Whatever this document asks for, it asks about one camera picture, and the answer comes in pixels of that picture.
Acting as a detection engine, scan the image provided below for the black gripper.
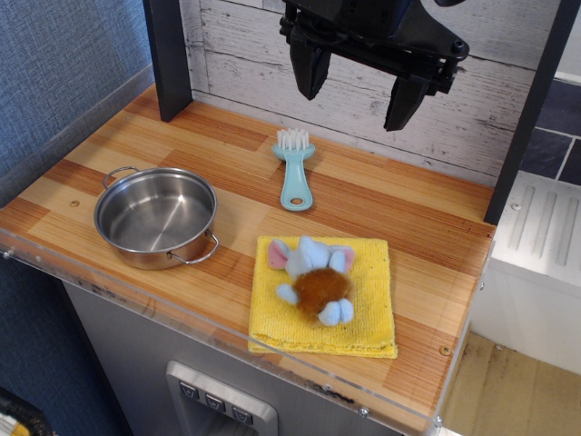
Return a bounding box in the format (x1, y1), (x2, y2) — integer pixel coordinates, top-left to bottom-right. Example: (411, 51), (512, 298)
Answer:
(280, 1), (469, 132)

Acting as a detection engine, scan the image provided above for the silver steel pot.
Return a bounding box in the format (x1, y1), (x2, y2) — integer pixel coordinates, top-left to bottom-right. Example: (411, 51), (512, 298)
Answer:
(94, 166), (220, 270)

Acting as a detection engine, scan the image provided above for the light blue brush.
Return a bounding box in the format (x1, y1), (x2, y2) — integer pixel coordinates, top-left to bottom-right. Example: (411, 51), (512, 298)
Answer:
(271, 129), (316, 212)

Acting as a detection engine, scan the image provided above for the blue plush elephant toy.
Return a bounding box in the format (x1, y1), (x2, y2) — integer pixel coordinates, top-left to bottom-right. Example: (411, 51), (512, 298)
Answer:
(267, 236), (355, 327)

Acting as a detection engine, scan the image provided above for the yellow folded cloth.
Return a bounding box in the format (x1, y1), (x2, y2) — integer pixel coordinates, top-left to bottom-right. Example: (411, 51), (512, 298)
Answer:
(248, 236), (398, 359)

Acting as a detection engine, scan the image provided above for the white ribbed cabinet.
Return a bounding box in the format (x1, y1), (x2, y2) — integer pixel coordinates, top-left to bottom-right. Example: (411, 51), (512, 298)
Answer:
(470, 172), (580, 373)

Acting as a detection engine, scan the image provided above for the silver dispenser panel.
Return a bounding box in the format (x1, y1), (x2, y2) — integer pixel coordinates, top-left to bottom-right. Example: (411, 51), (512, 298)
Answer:
(166, 361), (279, 435)

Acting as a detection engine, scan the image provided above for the clear acrylic edge guard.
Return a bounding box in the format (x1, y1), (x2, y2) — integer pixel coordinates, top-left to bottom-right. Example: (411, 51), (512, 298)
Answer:
(1, 231), (441, 435)

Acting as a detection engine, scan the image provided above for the yellow black object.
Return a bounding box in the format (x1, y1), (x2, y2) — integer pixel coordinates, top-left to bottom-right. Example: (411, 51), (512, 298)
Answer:
(1, 390), (51, 435)

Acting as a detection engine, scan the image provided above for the black right shelf post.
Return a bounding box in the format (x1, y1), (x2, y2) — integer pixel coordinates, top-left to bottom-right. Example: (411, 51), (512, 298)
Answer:
(484, 0), (580, 225)

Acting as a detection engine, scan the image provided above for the black shelf post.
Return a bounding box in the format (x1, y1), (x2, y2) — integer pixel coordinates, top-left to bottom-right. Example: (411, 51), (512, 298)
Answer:
(484, 0), (580, 225)
(143, 0), (192, 122)

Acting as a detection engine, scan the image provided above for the black left shelf post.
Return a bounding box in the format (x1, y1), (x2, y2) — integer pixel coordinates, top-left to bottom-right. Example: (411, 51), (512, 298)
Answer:
(143, 0), (192, 122)

